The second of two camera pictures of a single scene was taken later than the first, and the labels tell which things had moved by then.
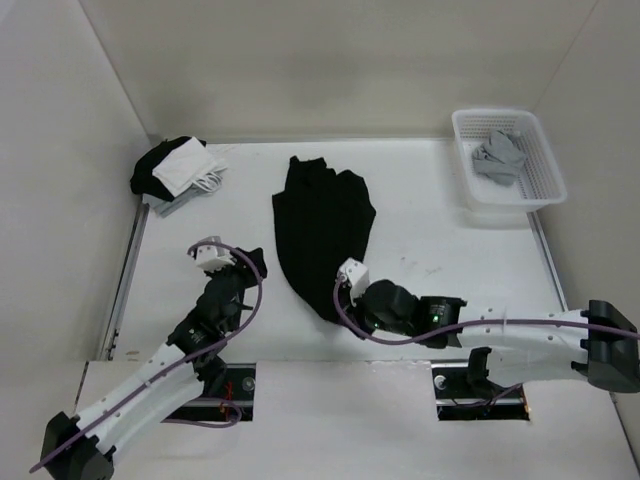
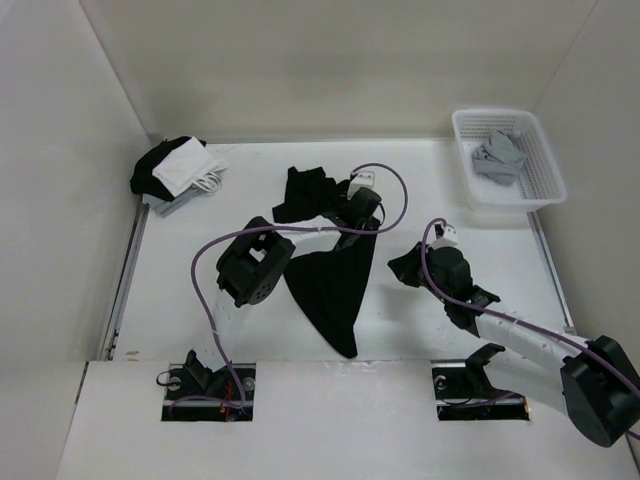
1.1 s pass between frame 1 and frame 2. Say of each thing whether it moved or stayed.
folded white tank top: stayed
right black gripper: moved
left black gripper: moved
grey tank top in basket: stayed
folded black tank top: stayed
